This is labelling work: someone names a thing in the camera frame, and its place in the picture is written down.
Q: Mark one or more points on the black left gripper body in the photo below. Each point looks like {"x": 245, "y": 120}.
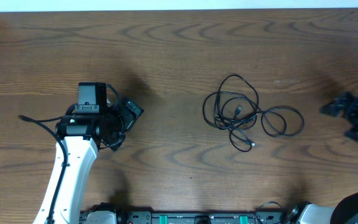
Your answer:
{"x": 124, "y": 121}

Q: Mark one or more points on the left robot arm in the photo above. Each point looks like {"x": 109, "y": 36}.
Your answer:
{"x": 92, "y": 124}

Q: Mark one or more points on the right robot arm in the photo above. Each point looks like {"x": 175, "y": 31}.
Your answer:
{"x": 347, "y": 209}

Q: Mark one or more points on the white back board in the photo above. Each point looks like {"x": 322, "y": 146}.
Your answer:
{"x": 163, "y": 5}

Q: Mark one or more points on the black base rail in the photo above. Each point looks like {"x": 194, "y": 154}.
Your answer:
{"x": 197, "y": 217}

